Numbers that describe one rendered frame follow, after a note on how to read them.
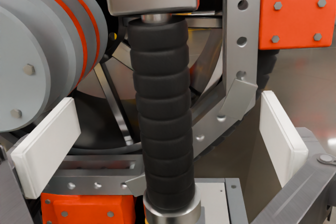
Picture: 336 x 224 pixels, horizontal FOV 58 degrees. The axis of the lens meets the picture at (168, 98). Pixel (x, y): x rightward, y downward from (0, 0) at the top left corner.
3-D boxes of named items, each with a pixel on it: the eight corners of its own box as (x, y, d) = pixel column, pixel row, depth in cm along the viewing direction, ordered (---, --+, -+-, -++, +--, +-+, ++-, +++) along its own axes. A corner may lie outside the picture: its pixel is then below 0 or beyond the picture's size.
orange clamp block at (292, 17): (248, 37, 45) (311, 34, 45) (258, 51, 38) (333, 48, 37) (250, -12, 43) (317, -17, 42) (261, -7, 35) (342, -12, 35)
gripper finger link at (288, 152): (292, 149, 14) (309, 149, 14) (261, 90, 20) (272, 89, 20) (286, 201, 15) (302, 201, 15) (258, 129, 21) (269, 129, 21)
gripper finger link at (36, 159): (37, 200, 16) (24, 200, 16) (81, 133, 23) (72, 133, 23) (22, 153, 15) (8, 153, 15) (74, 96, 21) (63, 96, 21)
